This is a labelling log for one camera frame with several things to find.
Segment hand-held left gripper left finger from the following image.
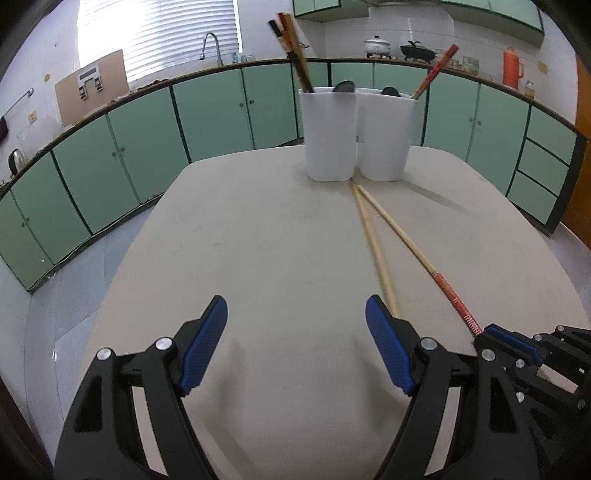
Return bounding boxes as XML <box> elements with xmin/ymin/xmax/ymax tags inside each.
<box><xmin>53</xmin><ymin>295</ymin><xmax>229</xmax><ymax>480</ymax></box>

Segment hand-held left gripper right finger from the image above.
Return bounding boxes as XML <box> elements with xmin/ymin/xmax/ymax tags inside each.
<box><xmin>365</xmin><ymin>295</ymin><xmax>548</xmax><ymax>480</ymax></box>

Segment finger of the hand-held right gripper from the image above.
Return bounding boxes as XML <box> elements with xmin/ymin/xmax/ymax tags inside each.
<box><xmin>474</xmin><ymin>332</ymin><xmax>591</xmax><ymax>418</ymax></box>
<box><xmin>484</xmin><ymin>324</ymin><xmax>591</xmax><ymax>367</ymax></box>

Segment plain wooden chopstick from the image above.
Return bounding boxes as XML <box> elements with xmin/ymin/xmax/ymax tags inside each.
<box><xmin>351</xmin><ymin>184</ymin><xmax>402</xmax><ymax>320</ymax></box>
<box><xmin>283</xmin><ymin>13</ymin><xmax>315</xmax><ymax>92</ymax></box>

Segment red-handled bamboo chopstick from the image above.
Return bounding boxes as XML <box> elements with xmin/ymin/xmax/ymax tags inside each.
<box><xmin>410</xmin><ymin>44</ymin><xmax>459</xmax><ymax>100</ymax></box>
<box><xmin>358</xmin><ymin>185</ymin><xmax>484</xmax><ymax>335</ymax></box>
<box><xmin>276</xmin><ymin>12</ymin><xmax>310</xmax><ymax>92</ymax></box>

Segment white plastic utensil holder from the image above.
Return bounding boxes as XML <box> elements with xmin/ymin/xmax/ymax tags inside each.
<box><xmin>298</xmin><ymin>87</ymin><xmax>360</xmax><ymax>182</ymax></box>
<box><xmin>355</xmin><ymin>88</ymin><xmax>416</xmax><ymax>182</ymax></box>

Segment row of green cabinet doors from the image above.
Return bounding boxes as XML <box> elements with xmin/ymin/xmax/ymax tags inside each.
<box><xmin>0</xmin><ymin>58</ymin><xmax>587</xmax><ymax>291</ymax></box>

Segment brown wooden door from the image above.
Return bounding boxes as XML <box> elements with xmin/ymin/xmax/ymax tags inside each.
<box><xmin>575</xmin><ymin>60</ymin><xmax>591</xmax><ymax>222</ymax></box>

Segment orange thermos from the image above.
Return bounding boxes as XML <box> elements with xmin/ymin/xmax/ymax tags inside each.
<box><xmin>502</xmin><ymin>46</ymin><xmax>526</xmax><ymax>90</ymax></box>

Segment brown cardboard board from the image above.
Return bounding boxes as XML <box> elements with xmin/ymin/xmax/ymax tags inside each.
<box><xmin>54</xmin><ymin>50</ymin><xmax>130</xmax><ymax>126</ymax></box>

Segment metal kitchen faucet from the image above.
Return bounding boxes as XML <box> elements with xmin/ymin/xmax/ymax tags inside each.
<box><xmin>199</xmin><ymin>32</ymin><xmax>223</xmax><ymax>68</ymax></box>

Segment black wok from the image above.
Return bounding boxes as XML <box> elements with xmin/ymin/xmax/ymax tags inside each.
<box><xmin>399</xmin><ymin>41</ymin><xmax>437</xmax><ymax>63</ymax></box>

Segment white lidded pot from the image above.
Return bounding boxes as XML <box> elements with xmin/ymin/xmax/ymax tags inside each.
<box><xmin>364</xmin><ymin>34</ymin><xmax>393</xmax><ymax>58</ymax></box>

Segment white window blinds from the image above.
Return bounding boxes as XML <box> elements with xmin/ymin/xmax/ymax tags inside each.
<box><xmin>76</xmin><ymin>0</ymin><xmax>243</xmax><ymax>86</ymax></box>

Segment metal towel rail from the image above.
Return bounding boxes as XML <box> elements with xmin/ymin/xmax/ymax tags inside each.
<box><xmin>2</xmin><ymin>88</ymin><xmax>35</xmax><ymax>121</ymax></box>

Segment green upper wall cabinets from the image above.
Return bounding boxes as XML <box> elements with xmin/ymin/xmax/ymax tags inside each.
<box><xmin>293</xmin><ymin>0</ymin><xmax>544</xmax><ymax>34</ymax></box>

